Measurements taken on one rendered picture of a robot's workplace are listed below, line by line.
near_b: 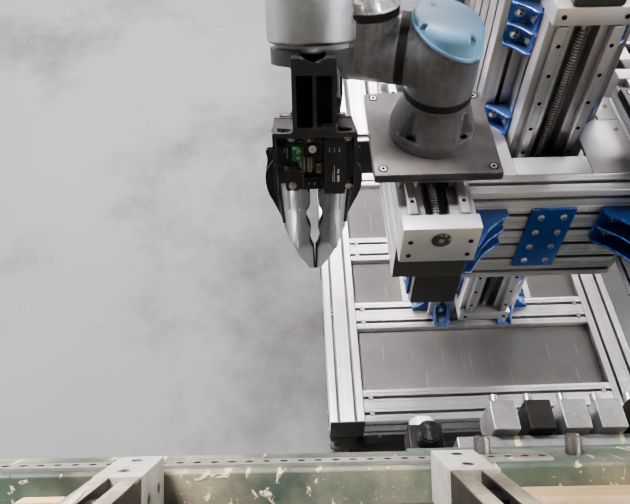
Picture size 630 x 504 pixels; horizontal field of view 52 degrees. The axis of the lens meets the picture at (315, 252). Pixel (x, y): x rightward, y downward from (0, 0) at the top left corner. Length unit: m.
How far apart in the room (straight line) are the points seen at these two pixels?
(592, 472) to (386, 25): 0.73
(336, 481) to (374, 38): 0.66
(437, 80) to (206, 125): 1.87
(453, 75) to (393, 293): 1.03
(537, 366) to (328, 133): 1.48
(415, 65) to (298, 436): 1.23
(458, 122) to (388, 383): 0.89
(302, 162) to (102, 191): 2.13
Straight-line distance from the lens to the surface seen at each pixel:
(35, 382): 2.23
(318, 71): 0.53
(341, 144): 0.54
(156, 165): 2.71
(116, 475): 0.89
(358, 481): 0.98
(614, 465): 1.07
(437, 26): 1.06
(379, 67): 1.08
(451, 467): 0.88
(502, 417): 1.21
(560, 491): 1.02
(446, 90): 1.09
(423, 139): 1.14
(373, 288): 1.99
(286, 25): 0.54
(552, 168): 1.34
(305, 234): 0.63
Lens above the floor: 1.83
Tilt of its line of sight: 51 degrees down
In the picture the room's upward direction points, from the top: straight up
